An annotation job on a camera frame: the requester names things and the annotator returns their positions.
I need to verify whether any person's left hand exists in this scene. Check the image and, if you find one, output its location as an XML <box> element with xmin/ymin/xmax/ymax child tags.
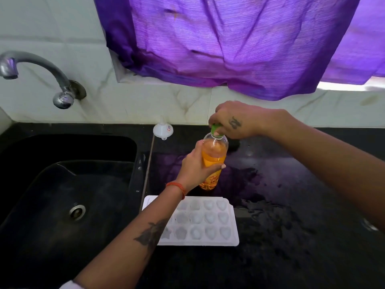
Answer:
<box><xmin>175</xmin><ymin>140</ymin><xmax>227</xmax><ymax>193</ymax></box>

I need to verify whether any person's right hand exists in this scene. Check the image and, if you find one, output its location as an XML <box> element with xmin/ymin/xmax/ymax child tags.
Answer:
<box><xmin>208</xmin><ymin>100</ymin><xmax>289</xmax><ymax>140</ymax></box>

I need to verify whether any orange juice bottle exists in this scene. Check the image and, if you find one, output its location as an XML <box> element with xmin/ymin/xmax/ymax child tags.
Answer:
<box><xmin>198</xmin><ymin>124</ymin><xmax>229</xmax><ymax>191</ymax></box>

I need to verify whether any white plastic funnel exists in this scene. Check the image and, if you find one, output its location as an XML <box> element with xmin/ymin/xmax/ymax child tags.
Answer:
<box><xmin>152</xmin><ymin>122</ymin><xmax>174</xmax><ymax>141</ymax></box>

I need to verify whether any white ice cube tray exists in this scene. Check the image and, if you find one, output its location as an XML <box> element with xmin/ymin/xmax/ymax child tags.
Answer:
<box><xmin>141</xmin><ymin>195</ymin><xmax>240</xmax><ymax>247</ymax></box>

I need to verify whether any person's left forearm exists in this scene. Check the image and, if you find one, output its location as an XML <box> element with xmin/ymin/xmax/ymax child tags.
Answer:
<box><xmin>73</xmin><ymin>185</ymin><xmax>186</xmax><ymax>289</ymax></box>

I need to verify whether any person's right forearm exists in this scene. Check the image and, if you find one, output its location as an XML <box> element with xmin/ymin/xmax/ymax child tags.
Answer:
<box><xmin>267</xmin><ymin>111</ymin><xmax>385</xmax><ymax>232</ymax></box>

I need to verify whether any purple curtain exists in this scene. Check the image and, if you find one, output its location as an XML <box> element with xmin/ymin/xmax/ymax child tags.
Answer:
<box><xmin>93</xmin><ymin>0</ymin><xmax>385</xmax><ymax>102</ymax></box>

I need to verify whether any chrome sink drain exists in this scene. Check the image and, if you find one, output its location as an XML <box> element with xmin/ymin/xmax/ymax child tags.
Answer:
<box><xmin>68</xmin><ymin>204</ymin><xmax>87</xmax><ymax>222</ymax></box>

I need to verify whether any black stone sink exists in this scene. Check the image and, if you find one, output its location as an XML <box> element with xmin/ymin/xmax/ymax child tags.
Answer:
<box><xmin>0</xmin><ymin>134</ymin><xmax>142</xmax><ymax>289</ymax></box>

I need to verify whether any pink striped shirt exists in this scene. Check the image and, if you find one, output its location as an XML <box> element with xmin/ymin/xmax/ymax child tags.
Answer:
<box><xmin>59</xmin><ymin>279</ymin><xmax>85</xmax><ymax>289</ymax></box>

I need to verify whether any orange thread bracelet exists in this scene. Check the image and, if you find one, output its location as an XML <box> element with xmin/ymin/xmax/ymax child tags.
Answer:
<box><xmin>165</xmin><ymin>181</ymin><xmax>187</xmax><ymax>201</ymax></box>

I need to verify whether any chrome wall tap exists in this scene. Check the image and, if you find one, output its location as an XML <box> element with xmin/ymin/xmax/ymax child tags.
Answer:
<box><xmin>0</xmin><ymin>51</ymin><xmax>87</xmax><ymax>110</ymax></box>

